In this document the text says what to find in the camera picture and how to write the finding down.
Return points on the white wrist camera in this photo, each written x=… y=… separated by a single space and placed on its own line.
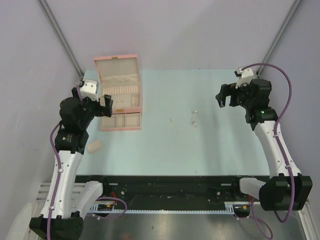
x=90 y=89
x=244 y=77

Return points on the pink jewelry box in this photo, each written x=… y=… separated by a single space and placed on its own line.
x=119 y=77

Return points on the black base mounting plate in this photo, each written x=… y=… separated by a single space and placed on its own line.
x=170 y=192

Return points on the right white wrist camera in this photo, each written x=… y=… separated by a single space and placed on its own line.
x=244 y=77

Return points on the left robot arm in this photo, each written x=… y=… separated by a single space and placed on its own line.
x=62 y=218

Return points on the pink jewelry box drawer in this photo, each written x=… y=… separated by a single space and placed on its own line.
x=121 y=122

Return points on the white slotted cable duct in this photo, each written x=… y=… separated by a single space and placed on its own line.
x=228 y=208

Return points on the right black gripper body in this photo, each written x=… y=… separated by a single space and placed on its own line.
x=240 y=95

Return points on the beige foam insert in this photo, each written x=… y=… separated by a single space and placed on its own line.
x=94 y=146

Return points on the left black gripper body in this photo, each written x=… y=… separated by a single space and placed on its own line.
x=92 y=108

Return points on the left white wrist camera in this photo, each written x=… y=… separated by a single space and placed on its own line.
x=90 y=89

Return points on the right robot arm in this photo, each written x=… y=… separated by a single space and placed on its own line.
x=287 y=188

